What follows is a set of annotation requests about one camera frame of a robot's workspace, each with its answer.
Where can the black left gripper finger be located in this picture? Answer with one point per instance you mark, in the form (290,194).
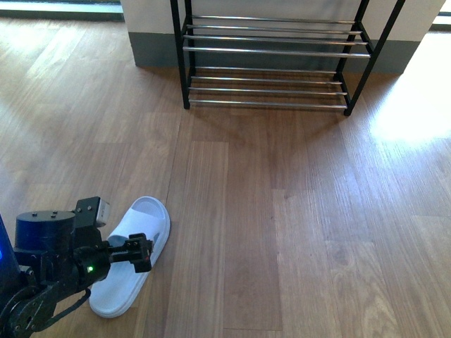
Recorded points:
(136,250)

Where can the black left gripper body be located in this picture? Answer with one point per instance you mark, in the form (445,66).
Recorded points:
(65,247)

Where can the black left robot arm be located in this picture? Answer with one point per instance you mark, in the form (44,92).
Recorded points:
(26,307)

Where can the black metal shoe rack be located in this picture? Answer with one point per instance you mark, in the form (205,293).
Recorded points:
(255,61)

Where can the large glass window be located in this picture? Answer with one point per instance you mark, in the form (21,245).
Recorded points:
(63,10)

